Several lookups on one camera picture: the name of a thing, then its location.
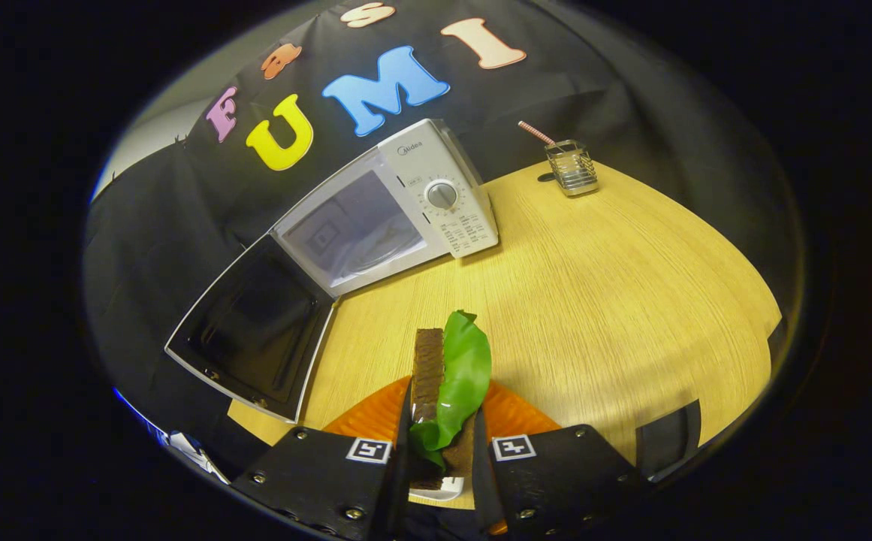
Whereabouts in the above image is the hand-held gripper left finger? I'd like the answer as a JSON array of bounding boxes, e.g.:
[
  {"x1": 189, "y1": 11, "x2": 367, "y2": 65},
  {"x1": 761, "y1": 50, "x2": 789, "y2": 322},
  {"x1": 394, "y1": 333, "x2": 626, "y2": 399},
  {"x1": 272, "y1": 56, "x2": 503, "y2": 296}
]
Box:
[{"x1": 229, "y1": 376, "x2": 415, "y2": 541}]

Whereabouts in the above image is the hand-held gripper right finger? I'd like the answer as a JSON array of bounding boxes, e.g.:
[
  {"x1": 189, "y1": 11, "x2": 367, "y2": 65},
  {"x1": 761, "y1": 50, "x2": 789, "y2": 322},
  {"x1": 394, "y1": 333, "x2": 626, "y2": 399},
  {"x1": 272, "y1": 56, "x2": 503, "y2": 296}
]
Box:
[{"x1": 472, "y1": 379, "x2": 643, "y2": 538}]

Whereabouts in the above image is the brown bread lettuce sandwich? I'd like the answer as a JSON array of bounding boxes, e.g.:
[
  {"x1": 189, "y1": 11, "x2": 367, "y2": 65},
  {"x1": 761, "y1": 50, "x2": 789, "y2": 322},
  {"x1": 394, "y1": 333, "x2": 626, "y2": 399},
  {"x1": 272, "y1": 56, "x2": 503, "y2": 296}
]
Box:
[{"x1": 408, "y1": 310, "x2": 493, "y2": 489}]

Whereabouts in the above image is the white microwave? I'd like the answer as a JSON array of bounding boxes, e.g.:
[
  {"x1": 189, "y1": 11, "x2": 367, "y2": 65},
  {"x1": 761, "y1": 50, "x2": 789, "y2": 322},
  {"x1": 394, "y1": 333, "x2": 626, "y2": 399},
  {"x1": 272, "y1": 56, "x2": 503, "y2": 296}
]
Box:
[{"x1": 164, "y1": 118, "x2": 500, "y2": 424}]

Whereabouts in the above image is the pink striped straw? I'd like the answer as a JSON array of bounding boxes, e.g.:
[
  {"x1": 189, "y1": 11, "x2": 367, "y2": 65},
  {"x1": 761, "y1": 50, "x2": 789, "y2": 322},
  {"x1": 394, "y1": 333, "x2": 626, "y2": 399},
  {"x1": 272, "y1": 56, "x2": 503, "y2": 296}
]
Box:
[{"x1": 518, "y1": 120, "x2": 558, "y2": 148}]

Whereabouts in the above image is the metal wire mesh holder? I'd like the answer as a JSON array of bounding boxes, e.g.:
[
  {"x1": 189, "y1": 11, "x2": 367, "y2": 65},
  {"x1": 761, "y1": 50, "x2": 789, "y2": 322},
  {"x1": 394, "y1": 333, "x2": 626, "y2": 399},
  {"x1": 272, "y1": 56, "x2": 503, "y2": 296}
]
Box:
[{"x1": 544, "y1": 139, "x2": 600, "y2": 198}]

